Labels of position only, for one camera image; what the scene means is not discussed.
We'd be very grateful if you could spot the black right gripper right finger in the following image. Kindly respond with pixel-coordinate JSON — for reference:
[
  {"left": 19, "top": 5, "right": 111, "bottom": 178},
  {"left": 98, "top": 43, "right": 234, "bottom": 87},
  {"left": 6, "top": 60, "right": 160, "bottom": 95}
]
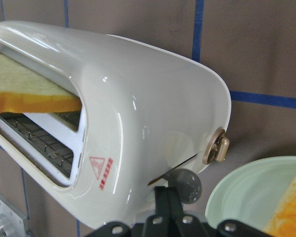
[{"left": 166, "top": 187, "right": 200, "bottom": 237}]

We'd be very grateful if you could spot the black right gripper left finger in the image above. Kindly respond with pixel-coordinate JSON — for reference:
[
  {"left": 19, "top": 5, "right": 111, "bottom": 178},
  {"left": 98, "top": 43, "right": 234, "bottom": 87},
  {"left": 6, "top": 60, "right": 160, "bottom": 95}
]
[{"left": 140, "top": 186, "right": 170, "bottom": 237}]

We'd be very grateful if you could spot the white two-slot toaster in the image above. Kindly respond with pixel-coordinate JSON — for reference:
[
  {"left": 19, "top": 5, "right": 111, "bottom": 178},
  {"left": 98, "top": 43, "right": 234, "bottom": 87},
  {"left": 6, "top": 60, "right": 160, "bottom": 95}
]
[{"left": 0, "top": 21, "right": 231, "bottom": 229}]

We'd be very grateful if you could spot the bread slice in toaster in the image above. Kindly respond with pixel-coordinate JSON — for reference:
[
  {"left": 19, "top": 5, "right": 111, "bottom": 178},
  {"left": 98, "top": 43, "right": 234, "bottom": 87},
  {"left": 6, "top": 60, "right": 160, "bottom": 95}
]
[{"left": 0, "top": 54, "right": 82, "bottom": 113}]

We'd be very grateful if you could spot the light green plate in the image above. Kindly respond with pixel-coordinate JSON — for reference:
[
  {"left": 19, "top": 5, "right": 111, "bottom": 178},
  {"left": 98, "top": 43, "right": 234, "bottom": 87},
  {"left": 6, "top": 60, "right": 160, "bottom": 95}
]
[{"left": 205, "top": 156, "right": 296, "bottom": 230}]

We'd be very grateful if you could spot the toast piece on plate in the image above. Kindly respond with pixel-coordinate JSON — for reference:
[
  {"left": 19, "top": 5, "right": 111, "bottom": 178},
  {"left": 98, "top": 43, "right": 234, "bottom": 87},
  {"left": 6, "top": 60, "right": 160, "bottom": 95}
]
[{"left": 263, "top": 176, "right": 296, "bottom": 237}]

